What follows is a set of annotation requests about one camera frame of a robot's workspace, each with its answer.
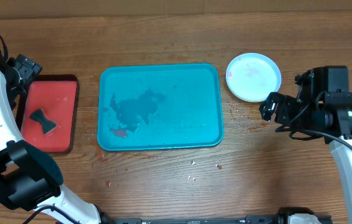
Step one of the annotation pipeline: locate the red tray with dark rim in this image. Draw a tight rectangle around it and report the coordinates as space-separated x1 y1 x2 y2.
16 74 80 154

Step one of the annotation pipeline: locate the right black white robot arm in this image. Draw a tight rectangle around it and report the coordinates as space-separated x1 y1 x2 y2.
259 66 352 223

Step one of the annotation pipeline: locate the teal plastic tray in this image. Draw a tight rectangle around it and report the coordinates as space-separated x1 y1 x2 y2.
97 63 224 151

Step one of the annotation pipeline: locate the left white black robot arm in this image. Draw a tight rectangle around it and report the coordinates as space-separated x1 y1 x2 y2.
0 44 112 223

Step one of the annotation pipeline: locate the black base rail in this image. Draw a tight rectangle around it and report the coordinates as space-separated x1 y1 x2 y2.
114 215 283 224

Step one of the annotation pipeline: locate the light blue plate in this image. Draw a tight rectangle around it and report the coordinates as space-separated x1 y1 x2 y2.
226 53 282 103

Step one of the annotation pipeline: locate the dark green sponge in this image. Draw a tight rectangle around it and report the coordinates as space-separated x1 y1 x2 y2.
29 109 57 134

